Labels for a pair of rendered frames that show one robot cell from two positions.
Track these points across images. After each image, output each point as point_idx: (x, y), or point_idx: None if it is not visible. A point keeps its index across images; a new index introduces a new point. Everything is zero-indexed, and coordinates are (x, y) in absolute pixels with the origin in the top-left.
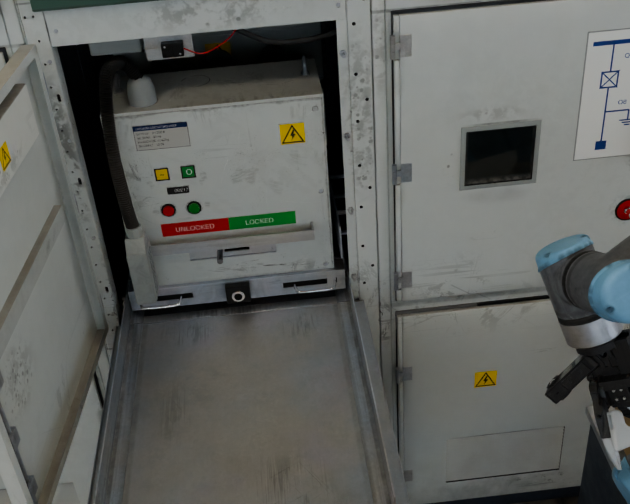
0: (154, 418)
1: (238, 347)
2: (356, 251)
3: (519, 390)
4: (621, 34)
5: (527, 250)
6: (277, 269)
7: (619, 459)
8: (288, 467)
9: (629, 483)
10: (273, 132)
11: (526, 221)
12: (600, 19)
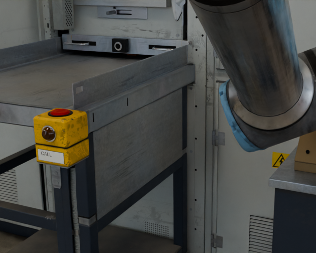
0: (16, 72)
1: (97, 65)
2: (192, 21)
3: None
4: None
5: (315, 38)
6: (147, 34)
7: (179, 12)
8: (51, 91)
9: (221, 84)
10: None
11: (314, 9)
12: None
